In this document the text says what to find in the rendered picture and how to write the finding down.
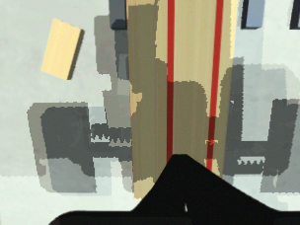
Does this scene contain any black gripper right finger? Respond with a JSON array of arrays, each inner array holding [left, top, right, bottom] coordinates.
[[180, 154, 300, 225]]

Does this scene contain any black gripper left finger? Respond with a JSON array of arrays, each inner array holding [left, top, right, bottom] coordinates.
[[48, 154, 191, 225]]

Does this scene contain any pale yellow rectangular block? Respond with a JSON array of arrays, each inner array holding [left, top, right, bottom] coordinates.
[[41, 19, 85, 80]]

